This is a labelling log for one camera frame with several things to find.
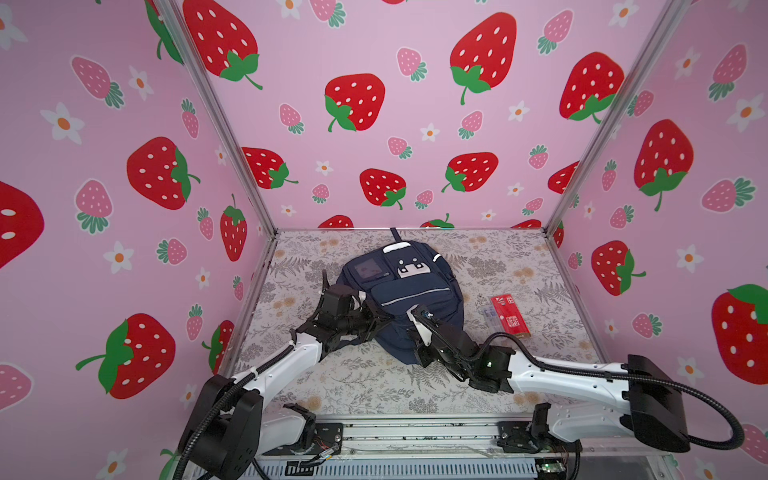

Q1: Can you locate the red box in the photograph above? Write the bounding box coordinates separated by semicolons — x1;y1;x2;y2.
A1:
491;294;531;338

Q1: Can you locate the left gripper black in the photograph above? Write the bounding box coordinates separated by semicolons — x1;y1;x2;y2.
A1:
336;300;392;341

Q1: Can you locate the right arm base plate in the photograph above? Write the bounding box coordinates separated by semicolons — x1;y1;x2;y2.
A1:
496;421;582;454

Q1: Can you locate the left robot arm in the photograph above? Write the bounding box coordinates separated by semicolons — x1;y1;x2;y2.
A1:
172;284;394;479

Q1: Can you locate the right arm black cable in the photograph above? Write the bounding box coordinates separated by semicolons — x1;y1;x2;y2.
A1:
476;331;746;451

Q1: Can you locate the floral table cloth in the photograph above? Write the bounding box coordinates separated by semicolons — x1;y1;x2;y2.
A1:
236;230;603;416

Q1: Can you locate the navy blue student backpack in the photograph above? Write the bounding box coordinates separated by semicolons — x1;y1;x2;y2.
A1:
337;229;464;365

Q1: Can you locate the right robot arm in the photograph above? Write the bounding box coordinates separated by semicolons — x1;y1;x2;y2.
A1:
406;305;691;453

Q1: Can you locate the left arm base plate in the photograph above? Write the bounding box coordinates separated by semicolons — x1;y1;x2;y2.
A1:
283;423;344;456

